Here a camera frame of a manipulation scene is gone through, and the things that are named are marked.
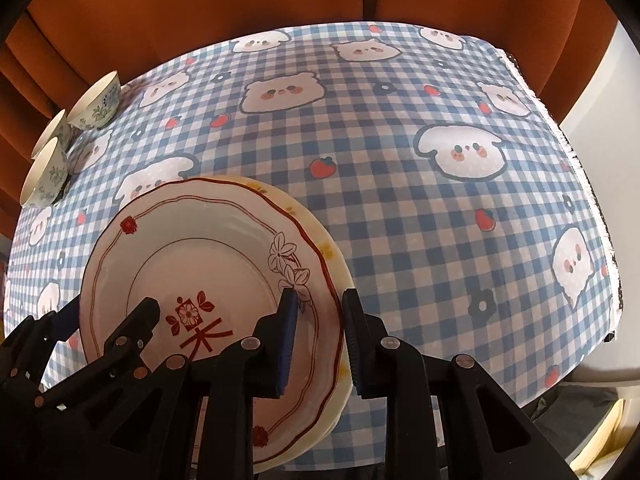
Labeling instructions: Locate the white bowl blue floral print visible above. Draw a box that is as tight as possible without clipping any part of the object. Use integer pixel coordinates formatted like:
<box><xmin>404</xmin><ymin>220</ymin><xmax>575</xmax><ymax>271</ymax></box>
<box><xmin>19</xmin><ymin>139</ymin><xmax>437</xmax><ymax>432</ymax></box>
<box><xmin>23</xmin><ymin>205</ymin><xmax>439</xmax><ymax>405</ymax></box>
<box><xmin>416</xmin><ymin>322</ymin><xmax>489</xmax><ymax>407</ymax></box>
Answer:
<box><xmin>32</xmin><ymin>109</ymin><xmax>77</xmax><ymax>158</ymax></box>
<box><xmin>67</xmin><ymin>71</ymin><xmax>122</xmax><ymax>131</ymax></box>
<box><xmin>20</xmin><ymin>136</ymin><xmax>69</xmax><ymax>208</ymax></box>

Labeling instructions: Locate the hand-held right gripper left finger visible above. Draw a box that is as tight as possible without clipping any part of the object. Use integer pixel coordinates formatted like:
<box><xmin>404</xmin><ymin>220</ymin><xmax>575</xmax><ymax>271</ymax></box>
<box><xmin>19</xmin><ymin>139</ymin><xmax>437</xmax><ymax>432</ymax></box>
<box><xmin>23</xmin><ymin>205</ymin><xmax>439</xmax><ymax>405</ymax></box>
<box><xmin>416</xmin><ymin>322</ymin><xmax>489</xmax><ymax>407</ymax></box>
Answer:
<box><xmin>60</xmin><ymin>287</ymin><xmax>300</xmax><ymax>480</ymax></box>

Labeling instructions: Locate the blue checked bear tablecloth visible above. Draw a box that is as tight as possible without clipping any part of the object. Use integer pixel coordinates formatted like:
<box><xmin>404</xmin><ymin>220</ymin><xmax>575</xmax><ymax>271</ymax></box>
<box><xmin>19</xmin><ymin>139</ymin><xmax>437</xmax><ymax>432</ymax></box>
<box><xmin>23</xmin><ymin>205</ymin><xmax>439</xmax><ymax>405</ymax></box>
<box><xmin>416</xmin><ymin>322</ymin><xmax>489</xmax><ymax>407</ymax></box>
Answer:
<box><xmin>2</xmin><ymin>20</ymin><xmax>623</xmax><ymax>473</ymax></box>

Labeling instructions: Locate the large scalloped yellow floral plate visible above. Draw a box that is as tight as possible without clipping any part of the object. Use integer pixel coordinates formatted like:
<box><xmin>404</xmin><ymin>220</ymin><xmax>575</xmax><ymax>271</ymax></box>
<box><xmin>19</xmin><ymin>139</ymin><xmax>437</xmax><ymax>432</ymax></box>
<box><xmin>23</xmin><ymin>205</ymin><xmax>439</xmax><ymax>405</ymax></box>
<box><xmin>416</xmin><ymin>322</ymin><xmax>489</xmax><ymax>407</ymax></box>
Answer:
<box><xmin>220</xmin><ymin>175</ymin><xmax>355</xmax><ymax>476</ymax></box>

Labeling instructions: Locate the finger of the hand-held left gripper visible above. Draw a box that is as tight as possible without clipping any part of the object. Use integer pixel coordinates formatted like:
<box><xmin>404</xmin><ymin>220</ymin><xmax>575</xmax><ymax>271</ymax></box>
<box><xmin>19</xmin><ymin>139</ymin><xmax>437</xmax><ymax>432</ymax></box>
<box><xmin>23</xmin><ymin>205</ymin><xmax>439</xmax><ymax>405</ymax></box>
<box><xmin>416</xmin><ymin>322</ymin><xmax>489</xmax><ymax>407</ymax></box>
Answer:
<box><xmin>35</xmin><ymin>297</ymin><xmax>161</xmax><ymax>411</ymax></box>
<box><xmin>0</xmin><ymin>300</ymin><xmax>82</xmax><ymax>411</ymax></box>

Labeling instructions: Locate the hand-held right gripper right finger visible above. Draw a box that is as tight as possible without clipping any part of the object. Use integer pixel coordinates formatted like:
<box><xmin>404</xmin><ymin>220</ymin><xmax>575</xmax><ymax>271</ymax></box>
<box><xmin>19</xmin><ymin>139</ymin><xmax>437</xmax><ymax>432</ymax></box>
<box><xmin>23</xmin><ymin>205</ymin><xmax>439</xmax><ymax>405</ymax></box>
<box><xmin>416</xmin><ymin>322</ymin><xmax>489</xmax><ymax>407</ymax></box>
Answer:
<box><xmin>342</xmin><ymin>287</ymin><xmax>571</xmax><ymax>480</ymax></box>

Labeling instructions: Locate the dark grey cloth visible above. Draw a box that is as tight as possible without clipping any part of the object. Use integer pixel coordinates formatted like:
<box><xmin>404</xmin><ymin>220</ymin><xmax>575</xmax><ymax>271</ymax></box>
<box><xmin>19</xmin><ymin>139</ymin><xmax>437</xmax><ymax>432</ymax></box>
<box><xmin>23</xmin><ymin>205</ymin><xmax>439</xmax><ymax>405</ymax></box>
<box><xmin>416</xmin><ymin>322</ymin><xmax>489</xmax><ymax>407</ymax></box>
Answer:
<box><xmin>530</xmin><ymin>382</ymin><xmax>621</xmax><ymax>438</ymax></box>

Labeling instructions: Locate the pale wooden board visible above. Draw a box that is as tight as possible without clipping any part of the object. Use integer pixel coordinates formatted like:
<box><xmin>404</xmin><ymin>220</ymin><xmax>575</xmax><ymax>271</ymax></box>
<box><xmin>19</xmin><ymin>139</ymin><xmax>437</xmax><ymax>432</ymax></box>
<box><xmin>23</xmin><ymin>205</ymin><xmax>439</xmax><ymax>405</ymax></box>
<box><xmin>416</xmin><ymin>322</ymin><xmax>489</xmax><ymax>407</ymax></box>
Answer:
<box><xmin>570</xmin><ymin>400</ymin><xmax>640</xmax><ymax>476</ymax></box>

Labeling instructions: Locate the small red patterned plate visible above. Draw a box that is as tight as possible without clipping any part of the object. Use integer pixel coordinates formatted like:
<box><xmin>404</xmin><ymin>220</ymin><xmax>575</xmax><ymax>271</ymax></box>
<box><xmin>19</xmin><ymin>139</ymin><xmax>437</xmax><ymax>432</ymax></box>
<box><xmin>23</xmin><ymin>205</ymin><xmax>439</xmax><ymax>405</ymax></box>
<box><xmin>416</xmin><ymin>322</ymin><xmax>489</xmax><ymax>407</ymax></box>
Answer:
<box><xmin>80</xmin><ymin>177</ymin><xmax>346</xmax><ymax>466</ymax></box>

